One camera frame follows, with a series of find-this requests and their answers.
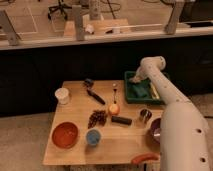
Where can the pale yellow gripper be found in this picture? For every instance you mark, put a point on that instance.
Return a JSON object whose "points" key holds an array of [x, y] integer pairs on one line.
{"points": [[140, 75]]}

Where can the light blue towel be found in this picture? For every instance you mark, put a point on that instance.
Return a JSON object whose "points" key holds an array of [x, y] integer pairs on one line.
{"points": [[135, 80]]}

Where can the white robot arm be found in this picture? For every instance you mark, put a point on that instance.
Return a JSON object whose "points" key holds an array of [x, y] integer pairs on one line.
{"points": [[183, 144]]}

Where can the green plastic tray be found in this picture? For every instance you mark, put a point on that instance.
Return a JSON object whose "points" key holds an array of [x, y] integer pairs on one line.
{"points": [[130, 96]]}

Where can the yellow banana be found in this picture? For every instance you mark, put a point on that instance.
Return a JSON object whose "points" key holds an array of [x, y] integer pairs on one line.
{"points": [[153, 91]]}

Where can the metal spoon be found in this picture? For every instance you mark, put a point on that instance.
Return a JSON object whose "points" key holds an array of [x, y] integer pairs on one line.
{"points": [[114, 94]]}

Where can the metal cup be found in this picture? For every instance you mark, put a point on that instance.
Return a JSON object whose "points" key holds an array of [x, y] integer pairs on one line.
{"points": [[145, 115]]}

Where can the orange peach fruit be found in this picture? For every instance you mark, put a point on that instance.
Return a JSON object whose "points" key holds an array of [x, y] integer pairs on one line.
{"points": [[114, 109]]}

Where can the black rectangular block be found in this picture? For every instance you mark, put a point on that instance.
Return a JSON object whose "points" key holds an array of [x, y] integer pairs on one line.
{"points": [[121, 120]]}

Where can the purple bowl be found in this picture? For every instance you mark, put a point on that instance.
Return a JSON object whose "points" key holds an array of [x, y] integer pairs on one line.
{"points": [[155, 129]]}

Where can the bunch of dark grapes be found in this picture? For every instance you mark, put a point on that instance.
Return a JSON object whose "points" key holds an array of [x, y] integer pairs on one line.
{"points": [[97, 117]]}

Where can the blue cup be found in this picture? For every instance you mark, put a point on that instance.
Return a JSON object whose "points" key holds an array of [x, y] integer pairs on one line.
{"points": [[93, 137]]}

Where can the white cup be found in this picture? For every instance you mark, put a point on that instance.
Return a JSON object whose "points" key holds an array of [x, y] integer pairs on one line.
{"points": [[62, 95]]}

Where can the red bowl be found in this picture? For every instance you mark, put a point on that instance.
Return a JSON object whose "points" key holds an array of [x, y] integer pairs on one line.
{"points": [[65, 135]]}

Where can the black office chair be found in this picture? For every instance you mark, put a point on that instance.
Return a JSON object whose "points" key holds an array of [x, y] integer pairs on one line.
{"points": [[61, 7]]}

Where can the black handled brush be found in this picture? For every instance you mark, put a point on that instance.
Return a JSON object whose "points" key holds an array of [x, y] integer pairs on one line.
{"points": [[88, 83]]}

